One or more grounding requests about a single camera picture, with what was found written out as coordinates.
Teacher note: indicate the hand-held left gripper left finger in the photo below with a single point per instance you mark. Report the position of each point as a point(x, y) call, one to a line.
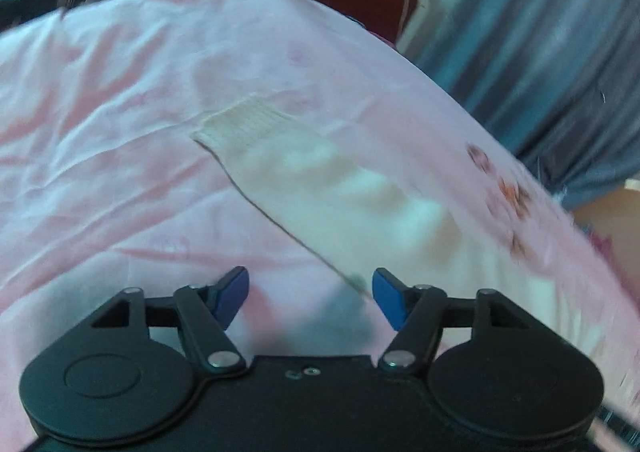
point(234, 293)

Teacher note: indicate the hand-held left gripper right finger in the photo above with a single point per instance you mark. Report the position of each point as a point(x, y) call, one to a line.
point(389, 299)

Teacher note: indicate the white knitted garment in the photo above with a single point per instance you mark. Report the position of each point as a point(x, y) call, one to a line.
point(320, 182)

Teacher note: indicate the pink floral bedsheet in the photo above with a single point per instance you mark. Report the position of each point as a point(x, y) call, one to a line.
point(110, 142)

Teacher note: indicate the blue-grey curtain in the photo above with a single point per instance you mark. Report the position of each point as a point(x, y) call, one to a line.
point(540, 47)

